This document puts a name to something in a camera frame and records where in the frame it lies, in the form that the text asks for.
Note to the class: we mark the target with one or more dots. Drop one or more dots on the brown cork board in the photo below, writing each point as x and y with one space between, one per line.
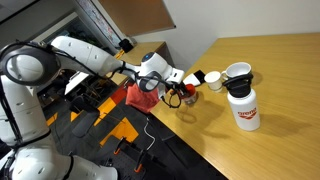
136 17

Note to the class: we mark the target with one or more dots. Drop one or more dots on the white water bottle black cap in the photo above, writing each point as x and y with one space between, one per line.
243 103

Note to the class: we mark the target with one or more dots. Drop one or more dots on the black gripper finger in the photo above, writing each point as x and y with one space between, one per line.
175 92
183 89

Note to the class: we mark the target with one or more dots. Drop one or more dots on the clear plastic lunchbox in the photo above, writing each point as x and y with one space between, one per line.
190 100

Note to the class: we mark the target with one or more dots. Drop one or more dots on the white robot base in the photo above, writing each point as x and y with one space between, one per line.
44 162

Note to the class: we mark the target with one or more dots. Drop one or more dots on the salmon pink towel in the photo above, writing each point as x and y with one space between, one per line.
143 101

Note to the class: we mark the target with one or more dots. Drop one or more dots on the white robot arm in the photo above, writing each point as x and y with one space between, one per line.
27 65

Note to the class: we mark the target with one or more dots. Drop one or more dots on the red lunchbox lid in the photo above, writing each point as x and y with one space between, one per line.
190 90

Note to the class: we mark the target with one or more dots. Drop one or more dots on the black object on side desk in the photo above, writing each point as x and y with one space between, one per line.
125 45

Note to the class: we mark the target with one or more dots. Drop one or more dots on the white scraper black red handle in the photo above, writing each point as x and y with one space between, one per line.
196 78

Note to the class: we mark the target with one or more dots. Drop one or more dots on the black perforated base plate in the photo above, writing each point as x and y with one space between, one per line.
125 161

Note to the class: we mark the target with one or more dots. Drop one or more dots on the wooden side desk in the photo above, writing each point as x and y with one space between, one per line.
140 49

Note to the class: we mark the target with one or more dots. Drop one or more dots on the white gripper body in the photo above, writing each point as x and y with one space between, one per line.
176 76

